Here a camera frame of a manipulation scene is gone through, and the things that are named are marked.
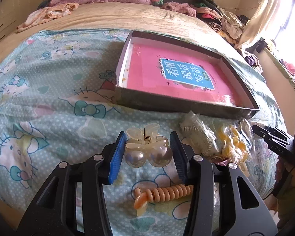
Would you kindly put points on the cream comb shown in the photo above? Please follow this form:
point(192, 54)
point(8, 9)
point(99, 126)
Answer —
point(201, 136)

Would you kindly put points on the shallow cardboard box tray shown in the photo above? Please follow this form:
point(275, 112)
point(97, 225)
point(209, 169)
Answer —
point(155, 102)

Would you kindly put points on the cream curtain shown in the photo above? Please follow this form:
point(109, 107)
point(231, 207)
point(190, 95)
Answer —
point(259, 23)

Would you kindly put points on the yellow rings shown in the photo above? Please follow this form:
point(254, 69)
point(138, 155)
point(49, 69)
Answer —
point(232, 143)

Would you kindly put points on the pink fuzzy garment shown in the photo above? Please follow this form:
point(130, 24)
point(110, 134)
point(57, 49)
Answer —
point(182, 8)

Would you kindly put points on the peach crumpled garment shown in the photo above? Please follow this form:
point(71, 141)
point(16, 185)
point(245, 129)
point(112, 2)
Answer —
point(46, 14)

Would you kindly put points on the pearl hair claw clip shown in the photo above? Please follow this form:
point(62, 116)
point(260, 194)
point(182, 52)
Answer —
point(147, 145)

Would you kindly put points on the pile of mixed clothes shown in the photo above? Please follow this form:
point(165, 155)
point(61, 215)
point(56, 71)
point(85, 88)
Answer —
point(225, 23)

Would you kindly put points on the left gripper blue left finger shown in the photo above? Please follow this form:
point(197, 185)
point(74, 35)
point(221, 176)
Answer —
point(116, 157)

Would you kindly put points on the hello kitty blue blanket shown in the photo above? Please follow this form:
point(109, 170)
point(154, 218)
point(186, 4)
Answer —
point(56, 104)

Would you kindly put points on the beige bed sheet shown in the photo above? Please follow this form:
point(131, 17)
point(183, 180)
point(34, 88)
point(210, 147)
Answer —
point(133, 17)

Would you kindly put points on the bag of clothes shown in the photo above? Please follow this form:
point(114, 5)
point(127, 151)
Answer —
point(253, 61)

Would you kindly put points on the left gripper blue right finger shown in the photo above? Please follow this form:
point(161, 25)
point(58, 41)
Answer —
point(180, 152)

